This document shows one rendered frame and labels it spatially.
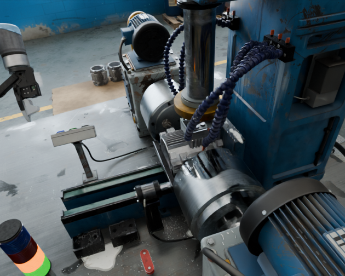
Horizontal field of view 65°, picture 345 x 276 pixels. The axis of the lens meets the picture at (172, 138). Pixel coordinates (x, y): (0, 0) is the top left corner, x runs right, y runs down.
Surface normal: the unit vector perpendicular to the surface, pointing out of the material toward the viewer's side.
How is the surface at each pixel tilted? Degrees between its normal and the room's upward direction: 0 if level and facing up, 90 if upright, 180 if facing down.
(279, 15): 90
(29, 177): 0
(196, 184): 39
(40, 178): 0
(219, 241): 0
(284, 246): 55
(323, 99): 90
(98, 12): 90
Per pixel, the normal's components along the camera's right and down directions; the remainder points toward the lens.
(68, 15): 0.40, 0.56
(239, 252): -0.07, -0.77
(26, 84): 0.22, 0.07
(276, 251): -0.93, 0.02
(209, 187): -0.45, -0.60
